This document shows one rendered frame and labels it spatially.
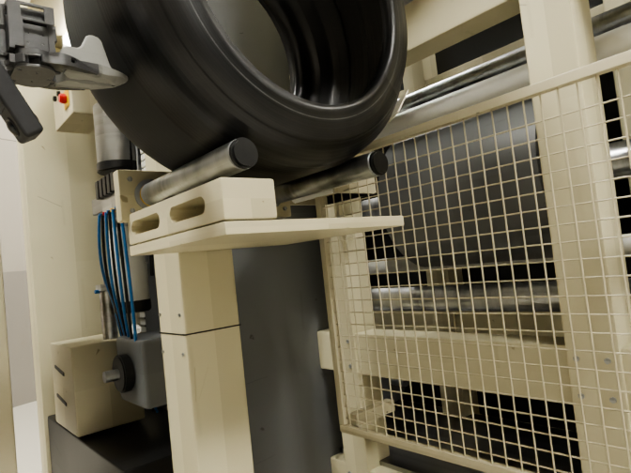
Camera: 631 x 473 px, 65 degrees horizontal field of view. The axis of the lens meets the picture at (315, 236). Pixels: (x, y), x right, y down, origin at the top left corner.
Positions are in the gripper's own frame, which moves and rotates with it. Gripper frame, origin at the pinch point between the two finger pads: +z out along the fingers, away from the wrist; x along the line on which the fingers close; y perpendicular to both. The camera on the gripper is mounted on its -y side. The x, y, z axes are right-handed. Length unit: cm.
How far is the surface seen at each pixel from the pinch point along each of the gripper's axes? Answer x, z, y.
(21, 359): 322, 36, -72
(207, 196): -7.9, 8.1, -17.7
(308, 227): -11.7, 22.4, -23.1
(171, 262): 28.6, 18.1, -25.1
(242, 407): 25, 30, -58
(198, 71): -11.0, 6.8, -1.2
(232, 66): -12.6, 11.2, -0.3
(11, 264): 323, 35, -7
